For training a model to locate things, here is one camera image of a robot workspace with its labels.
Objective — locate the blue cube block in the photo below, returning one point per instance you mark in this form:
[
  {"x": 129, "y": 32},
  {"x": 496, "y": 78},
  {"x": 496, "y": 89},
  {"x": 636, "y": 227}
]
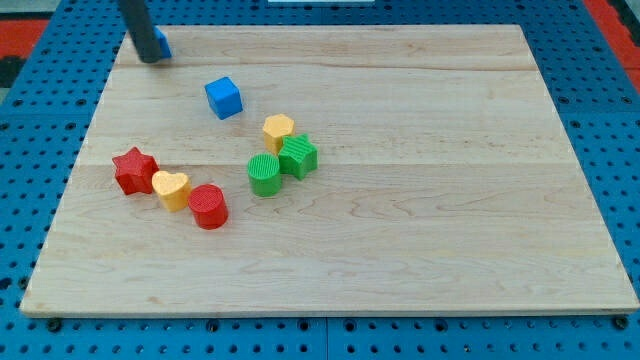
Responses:
[{"x": 224, "y": 97}]

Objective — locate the green cylinder block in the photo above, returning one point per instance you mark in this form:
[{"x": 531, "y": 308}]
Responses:
[{"x": 264, "y": 174}]

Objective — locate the yellow hexagon block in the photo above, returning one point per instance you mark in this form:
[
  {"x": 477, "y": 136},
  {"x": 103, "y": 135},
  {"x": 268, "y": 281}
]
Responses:
[{"x": 275, "y": 128}]

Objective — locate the green star block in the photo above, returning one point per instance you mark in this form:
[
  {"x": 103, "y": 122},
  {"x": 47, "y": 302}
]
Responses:
[{"x": 298, "y": 156}]

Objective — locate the yellow heart block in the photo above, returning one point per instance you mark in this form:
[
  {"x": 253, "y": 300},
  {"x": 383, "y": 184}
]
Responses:
[{"x": 172, "y": 189}]

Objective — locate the light wooden board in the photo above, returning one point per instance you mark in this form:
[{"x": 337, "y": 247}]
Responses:
[{"x": 446, "y": 184}]

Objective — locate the red star block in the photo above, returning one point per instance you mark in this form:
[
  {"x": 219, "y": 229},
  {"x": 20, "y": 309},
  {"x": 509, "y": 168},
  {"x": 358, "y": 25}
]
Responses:
[{"x": 134, "y": 171}]

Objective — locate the blue triangle block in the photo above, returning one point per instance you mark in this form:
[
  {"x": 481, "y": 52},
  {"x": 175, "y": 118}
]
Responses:
[{"x": 163, "y": 43}]

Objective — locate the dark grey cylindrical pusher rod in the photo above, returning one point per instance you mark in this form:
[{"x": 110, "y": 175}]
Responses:
[{"x": 140, "y": 27}]

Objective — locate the red cylinder block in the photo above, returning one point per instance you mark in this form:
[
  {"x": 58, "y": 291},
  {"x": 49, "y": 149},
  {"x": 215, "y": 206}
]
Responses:
[{"x": 208, "y": 206}]

